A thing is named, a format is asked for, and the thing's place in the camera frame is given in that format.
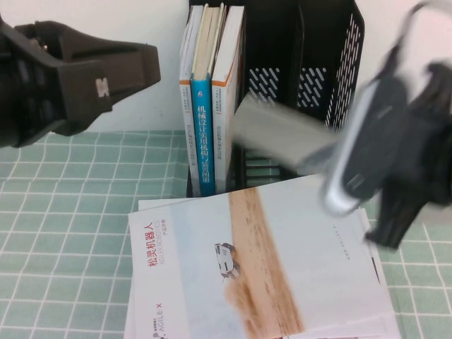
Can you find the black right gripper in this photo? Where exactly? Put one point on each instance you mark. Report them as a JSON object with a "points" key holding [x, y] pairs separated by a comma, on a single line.
{"points": [[420, 159]]}

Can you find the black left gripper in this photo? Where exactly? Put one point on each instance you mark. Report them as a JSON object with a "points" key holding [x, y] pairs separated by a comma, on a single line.
{"points": [[28, 92]]}

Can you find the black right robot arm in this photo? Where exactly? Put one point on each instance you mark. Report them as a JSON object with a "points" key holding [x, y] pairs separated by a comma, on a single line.
{"points": [[446, 166]]}

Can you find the thin white orange-striped book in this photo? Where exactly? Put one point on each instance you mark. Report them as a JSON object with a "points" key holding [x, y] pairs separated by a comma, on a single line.
{"points": [[187, 106]]}

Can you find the thick white orange-striped book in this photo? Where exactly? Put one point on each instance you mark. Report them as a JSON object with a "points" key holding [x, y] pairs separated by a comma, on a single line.
{"points": [[218, 123]]}

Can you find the blue spine book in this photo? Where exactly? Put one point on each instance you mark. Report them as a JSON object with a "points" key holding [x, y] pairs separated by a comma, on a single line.
{"points": [[203, 141]]}

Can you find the black plastic book holder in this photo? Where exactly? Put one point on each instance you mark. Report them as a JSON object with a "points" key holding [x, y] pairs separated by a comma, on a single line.
{"points": [[272, 42]]}

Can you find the white book with text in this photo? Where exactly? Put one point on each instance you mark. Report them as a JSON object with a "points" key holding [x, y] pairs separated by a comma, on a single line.
{"points": [[390, 314]]}

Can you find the silver grey right wrist camera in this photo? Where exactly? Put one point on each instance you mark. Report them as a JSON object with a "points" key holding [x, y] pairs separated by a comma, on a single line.
{"points": [[374, 141]]}

